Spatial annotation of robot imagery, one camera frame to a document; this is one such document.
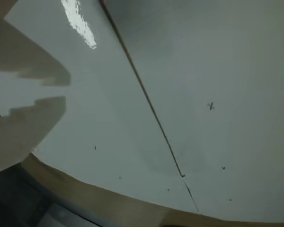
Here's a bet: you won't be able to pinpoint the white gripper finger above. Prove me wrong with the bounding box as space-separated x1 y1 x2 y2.
0 95 67 177
0 0 71 87

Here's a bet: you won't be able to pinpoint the white paper sheet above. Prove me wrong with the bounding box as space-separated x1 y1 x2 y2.
4 0 200 213
99 0 284 224

